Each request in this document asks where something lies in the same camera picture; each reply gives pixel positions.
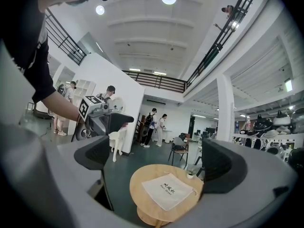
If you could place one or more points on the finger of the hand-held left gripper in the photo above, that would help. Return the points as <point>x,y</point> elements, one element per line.
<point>116,120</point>

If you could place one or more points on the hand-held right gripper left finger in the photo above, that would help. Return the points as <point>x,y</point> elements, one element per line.
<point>92,153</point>

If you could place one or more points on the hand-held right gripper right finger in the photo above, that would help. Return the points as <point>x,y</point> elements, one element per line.
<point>225,167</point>

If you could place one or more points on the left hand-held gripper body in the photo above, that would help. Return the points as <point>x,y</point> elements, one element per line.
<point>89,107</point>

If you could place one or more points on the person's left forearm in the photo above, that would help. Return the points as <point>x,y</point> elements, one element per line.
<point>61,108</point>

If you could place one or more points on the white cubby bookshelf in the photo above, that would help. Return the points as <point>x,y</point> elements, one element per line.
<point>84,89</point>

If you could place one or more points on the brown wooden step shelf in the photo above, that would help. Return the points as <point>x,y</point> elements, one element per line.
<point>140,125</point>

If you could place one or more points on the green plant in white pot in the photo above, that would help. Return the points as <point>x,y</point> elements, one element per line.
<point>190,175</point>

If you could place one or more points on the blue label bottle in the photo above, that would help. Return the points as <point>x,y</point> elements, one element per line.
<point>237,127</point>

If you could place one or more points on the red label bottle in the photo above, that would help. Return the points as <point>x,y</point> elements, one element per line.
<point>248,125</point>

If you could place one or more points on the person's black patterned t-shirt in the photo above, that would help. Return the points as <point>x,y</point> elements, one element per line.
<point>40,84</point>

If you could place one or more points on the grey chair with dark cushion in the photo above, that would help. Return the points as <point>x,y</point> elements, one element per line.
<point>178,142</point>

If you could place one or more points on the black mezzanine railing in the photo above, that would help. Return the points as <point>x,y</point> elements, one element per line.
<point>154,82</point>

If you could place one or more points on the white cylindrical side table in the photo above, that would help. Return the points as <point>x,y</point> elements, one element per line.
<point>169,136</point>

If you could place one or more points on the round wooden table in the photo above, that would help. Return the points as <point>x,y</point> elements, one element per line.
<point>136,189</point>

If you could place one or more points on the white metal shelving rack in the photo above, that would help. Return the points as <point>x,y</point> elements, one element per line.
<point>273,136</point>

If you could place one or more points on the group of round cooking appliances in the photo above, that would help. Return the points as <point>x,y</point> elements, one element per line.
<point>262,123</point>

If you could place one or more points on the white square column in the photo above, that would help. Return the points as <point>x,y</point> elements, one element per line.
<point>225,108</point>

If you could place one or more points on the grey chair with black frame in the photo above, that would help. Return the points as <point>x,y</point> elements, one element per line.
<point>199,155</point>

